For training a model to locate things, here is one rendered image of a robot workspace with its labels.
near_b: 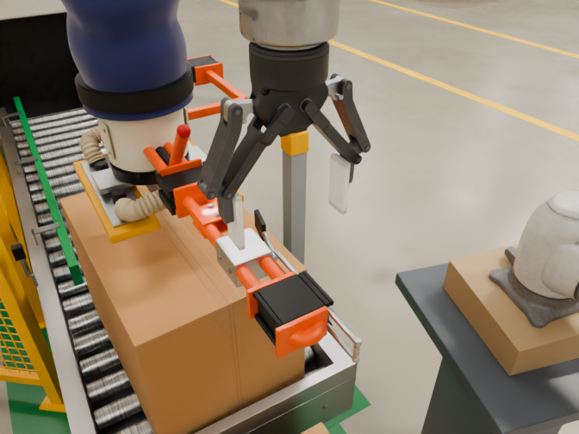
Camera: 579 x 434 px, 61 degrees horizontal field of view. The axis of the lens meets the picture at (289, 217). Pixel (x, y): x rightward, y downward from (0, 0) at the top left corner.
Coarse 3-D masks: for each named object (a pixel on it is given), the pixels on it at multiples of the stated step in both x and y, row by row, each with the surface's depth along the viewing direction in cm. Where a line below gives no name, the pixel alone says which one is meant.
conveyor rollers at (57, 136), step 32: (32, 128) 261; (64, 128) 261; (64, 160) 233; (32, 192) 214; (64, 192) 212; (64, 224) 192; (64, 256) 177; (64, 288) 164; (96, 320) 154; (96, 384) 133; (128, 384) 136; (96, 416) 126; (128, 416) 130
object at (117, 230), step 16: (80, 160) 119; (80, 176) 113; (96, 192) 107; (112, 192) 102; (128, 192) 107; (96, 208) 103; (112, 208) 102; (112, 224) 98; (128, 224) 99; (144, 224) 99; (112, 240) 96
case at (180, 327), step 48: (144, 192) 137; (96, 240) 119; (144, 240) 119; (192, 240) 119; (96, 288) 125; (144, 288) 106; (192, 288) 106; (240, 288) 106; (144, 336) 96; (192, 336) 101; (240, 336) 110; (144, 384) 101; (192, 384) 109; (240, 384) 119; (288, 384) 131; (192, 432) 118
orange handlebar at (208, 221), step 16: (224, 80) 129; (240, 96) 120; (192, 112) 113; (208, 112) 115; (160, 160) 95; (192, 208) 81; (208, 208) 81; (208, 224) 78; (224, 224) 82; (240, 272) 70; (272, 272) 70; (304, 336) 60; (320, 336) 61
